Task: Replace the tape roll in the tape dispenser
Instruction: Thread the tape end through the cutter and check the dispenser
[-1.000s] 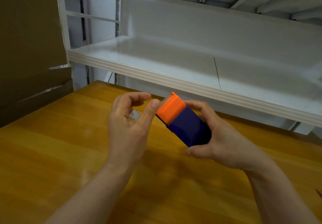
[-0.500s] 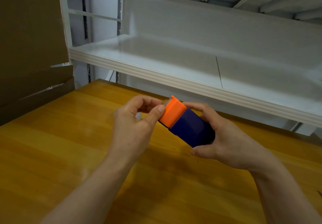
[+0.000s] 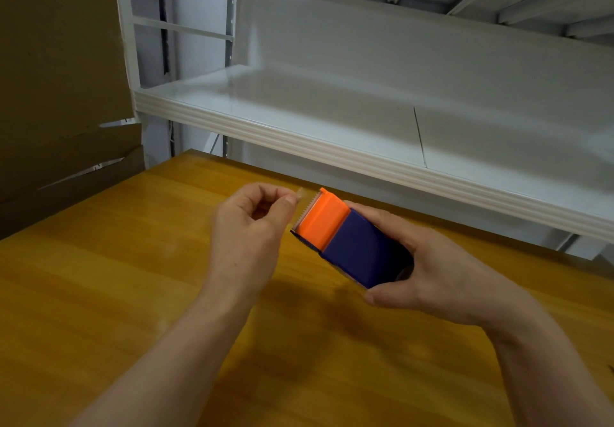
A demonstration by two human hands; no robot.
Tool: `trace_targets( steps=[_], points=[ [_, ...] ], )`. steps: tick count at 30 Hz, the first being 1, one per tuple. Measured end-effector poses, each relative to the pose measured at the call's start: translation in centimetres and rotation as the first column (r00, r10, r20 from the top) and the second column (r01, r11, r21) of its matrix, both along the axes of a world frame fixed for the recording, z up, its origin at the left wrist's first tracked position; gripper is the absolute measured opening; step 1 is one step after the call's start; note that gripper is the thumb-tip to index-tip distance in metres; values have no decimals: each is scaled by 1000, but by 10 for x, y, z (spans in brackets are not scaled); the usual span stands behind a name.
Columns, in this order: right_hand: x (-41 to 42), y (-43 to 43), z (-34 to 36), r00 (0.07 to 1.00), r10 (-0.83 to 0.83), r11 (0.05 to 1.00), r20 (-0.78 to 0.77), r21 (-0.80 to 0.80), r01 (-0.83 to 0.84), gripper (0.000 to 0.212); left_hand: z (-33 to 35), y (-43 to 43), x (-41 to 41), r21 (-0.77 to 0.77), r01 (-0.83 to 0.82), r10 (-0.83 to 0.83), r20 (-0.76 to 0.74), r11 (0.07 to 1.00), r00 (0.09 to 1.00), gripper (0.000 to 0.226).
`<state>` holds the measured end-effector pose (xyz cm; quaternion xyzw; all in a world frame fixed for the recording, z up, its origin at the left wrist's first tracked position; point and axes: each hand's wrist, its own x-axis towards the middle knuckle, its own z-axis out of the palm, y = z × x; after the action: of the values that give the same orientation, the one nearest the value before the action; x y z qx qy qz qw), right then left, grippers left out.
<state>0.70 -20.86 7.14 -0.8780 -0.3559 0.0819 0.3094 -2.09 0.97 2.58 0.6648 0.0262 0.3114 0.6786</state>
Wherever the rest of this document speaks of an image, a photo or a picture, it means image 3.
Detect person's left hand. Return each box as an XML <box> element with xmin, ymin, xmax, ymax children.
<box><xmin>205</xmin><ymin>182</ymin><xmax>301</xmax><ymax>304</ymax></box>

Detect person's right hand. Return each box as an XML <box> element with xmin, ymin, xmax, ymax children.
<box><xmin>345</xmin><ymin>201</ymin><xmax>534</xmax><ymax>342</ymax></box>

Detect blue and orange tape dispenser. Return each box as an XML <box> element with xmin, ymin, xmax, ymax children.
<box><xmin>290</xmin><ymin>187</ymin><xmax>414</xmax><ymax>290</ymax></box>

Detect person's right forearm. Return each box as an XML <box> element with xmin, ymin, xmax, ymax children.
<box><xmin>484</xmin><ymin>303</ymin><xmax>614</xmax><ymax>427</ymax></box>

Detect person's left forearm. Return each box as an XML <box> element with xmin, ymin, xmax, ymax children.
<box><xmin>67</xmin><ymin>282</ymin><xmax>262</xmax><ymax>427</ymax></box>

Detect white metal shelf unit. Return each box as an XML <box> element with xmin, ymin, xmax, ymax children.
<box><xmin>112</xmin><ymin>0</ymin><xmax>614</xmax><ymax>260</ymax></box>

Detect flat brown cardboard box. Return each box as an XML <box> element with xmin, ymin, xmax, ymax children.
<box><xmin>0</xmin><ymin>122</ymin><xmax>146</xmax><ymax>241</ymax></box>

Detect large brown cardboard box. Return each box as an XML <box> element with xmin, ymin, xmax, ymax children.
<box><xmin>0</xmin><ymin>0</ymin><xmax>136</xmax><ymax>150</ymax></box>

